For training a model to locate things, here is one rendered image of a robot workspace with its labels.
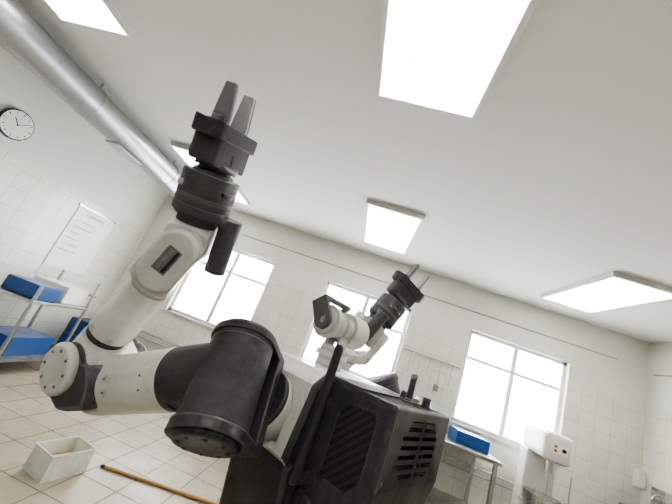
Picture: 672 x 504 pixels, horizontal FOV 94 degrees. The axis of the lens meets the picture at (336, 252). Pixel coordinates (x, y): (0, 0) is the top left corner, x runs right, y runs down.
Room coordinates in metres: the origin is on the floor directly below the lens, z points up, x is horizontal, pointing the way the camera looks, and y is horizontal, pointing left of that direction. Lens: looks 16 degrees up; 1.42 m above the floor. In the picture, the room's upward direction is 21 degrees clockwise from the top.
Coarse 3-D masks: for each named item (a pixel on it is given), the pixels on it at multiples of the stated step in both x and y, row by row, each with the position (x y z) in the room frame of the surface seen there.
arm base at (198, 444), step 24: (264, 336) 0.46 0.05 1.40; (264, 384) 0.49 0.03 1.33; (264, 408) 0.47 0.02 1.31; (168, 432) 0.41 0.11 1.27; (192, 432) 0.39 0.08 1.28; (216, 432) 0.39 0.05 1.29; (240, 432) 0.40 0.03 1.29; (264, 432) 0.47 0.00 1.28; (216, 456) 0.44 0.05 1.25; (240, 456) 0.45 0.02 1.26
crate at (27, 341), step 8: (0, 328) 3.76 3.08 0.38; (8, 328) 3.86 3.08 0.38; (24, 328) 4.08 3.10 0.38; (0, 336) 3.63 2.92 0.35; (16, 336) 3.70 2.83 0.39; (24, 336) 3.80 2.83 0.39; (32, 336) 3.90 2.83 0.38; (40, 336) 4.01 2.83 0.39; (48, 336) 4.12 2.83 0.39; (0, 344) 3.63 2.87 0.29; (8, 344) 3.63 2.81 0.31; (16, 344) 3.72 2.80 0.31; (24, 344) 3.82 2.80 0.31; (32, 344) 3.92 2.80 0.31; (40, 344) 4.03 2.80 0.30; (48, 344) 4.14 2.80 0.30; (8, 352) 3.69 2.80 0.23; (16, 352) 3.78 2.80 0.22; (24, 352) 3.88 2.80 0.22; (32, 352) 3.99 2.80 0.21; (40, 352) 4.10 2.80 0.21
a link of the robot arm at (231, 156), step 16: (192, 128) 0.41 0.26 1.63; (208, 128) 0.39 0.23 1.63; (224, 128) 0.40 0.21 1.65; (192, 144) 0.42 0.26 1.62; (208, 144) 0.41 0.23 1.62; (224, 144) 0.42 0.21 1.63; (240, 144) 0.44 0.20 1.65; (256, 144) 0.47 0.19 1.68; (208, 160) 0.42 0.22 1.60; (224, 160) 0.44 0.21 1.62; (240, 160) 0.47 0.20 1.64; (192, 176) 0.44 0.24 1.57; (208, 176) 0.43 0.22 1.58; (224, 176) 0.46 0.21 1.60; (192, 192) 0.44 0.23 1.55; (208, 192) 0.45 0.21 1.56; (224, 192) 0.46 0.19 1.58; (224, 208) 0.47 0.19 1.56
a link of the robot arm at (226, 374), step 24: (216, 336) 0.46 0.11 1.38; (240, 336) 0.44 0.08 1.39; (168, 360) 0.47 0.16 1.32; (192, 360) 0.45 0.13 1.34; (216, 360) 0.43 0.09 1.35; (240, 360) 0.43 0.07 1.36; (264, 360) 0.46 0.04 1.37; (168, 384) 0.45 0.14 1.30; (192, 384) 0.42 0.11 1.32; (216, 384) 0.41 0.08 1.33; (240, 384) 0.42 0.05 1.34; (168, 408) 0.48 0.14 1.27; (192, 408) 0.40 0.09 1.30; (216, 408) 0.39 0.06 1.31; (240, 408) 0.41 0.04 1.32
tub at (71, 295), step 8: (40, 280) 3.91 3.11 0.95; (48, 280) 3.92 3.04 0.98; (56, 280) 4.11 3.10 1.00; (64, 288) 3.91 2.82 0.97; (72, 288) 3.96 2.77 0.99; (80, 288) 4.22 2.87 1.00; (64, 296) 3.91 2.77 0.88; (72, 296) 4.02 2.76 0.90; (80, 296) 4.14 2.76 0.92; (72, 304) 4.10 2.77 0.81; (80, 304) 4.22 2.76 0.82
